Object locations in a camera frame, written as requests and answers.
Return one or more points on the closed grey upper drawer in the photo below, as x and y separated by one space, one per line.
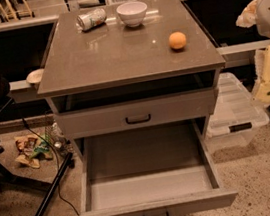
109 119

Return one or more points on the grey drawer cabinet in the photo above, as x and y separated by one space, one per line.
114 64

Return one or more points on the white ceramic bowl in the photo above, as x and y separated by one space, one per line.
132 13

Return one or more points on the snack bags on floor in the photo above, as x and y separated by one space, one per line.
30 149

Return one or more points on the black chair base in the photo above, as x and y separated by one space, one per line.
48 188

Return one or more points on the lying soda can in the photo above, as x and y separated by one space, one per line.
91 19

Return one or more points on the orange fruit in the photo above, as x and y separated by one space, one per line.
177 40

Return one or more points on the clear plastic storage box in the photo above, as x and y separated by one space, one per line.
236 119

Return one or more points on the open grey drawer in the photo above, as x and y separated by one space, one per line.
162 170

